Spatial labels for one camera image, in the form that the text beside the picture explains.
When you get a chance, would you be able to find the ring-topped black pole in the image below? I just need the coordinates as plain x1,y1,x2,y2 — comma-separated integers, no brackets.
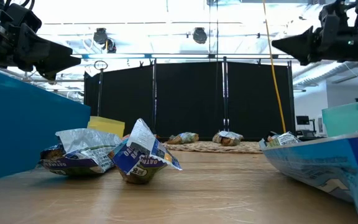
93,60,109,118

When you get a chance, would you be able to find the green and brown granola bar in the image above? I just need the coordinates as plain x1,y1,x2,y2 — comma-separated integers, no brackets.
212,130,244,147

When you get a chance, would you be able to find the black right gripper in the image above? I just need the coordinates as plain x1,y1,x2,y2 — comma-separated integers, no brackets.
271,6,358,67

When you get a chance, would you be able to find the oatmeal raisin granola bar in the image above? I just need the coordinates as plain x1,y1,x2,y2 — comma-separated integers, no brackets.
38,128,123,178
109,118,183,185

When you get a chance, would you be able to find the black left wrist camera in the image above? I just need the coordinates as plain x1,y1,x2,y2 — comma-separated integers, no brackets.
6,2,42,34

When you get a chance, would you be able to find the round woven straw mat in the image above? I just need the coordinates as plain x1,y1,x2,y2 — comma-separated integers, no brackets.
162,140,264,154

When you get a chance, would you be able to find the black ceiling spotlight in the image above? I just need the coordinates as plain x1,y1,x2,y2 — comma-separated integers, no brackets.
93,27,117,54
192,27,208,45

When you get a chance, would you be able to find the translucent teal plastic bin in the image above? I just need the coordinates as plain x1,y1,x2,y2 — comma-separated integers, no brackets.
321,98,358,138

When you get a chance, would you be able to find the blue plastic bin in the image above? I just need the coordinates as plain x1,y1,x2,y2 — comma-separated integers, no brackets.
0,63,91,184

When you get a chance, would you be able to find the yellow sponge block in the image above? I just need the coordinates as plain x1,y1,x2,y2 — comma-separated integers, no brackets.
87,116,126,139

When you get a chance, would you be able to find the black fabric partition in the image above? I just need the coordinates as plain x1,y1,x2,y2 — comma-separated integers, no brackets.
83,61,295,141

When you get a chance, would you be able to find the peanut butter chocolate granola bar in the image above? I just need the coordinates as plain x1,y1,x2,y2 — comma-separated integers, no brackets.
166,131,200,145

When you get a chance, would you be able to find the black vertical frame post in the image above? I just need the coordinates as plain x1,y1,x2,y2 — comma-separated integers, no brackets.
222,56,230,132

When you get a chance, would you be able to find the granola bar with white label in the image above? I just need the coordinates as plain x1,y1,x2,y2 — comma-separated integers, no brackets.
265,131,301,147

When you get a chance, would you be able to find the overhead metal frame bar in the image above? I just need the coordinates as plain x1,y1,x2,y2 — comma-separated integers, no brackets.
70,53,293,60

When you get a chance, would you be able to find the small black monitor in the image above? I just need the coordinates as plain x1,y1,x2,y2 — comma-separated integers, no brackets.
296,115,311,126

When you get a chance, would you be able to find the yellow hanging cable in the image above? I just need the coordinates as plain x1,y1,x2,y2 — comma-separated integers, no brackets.
262,0,287,134

